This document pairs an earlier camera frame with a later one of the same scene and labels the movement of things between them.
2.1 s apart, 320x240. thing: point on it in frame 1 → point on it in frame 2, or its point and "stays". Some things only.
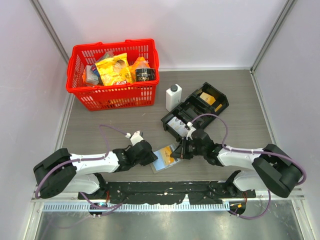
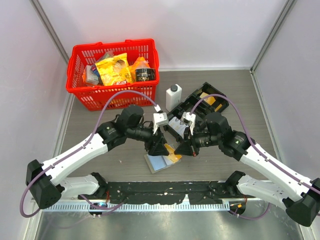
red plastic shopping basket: [114, 74] stays
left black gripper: [151, 157] → [155, 144]
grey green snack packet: [92, 75] stays
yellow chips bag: [116, 70] stays
